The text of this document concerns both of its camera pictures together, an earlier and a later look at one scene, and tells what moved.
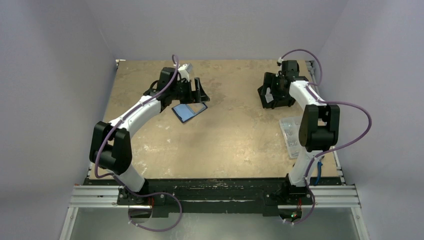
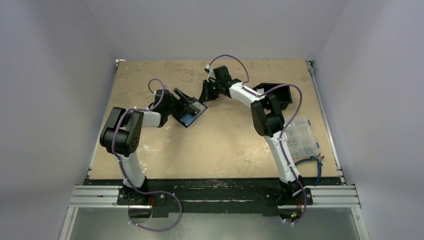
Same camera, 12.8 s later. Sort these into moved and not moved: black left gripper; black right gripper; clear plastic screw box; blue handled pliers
Moved: black left gripper; black right gripper
Not moved: blue handled pliers; clear plastic screw box
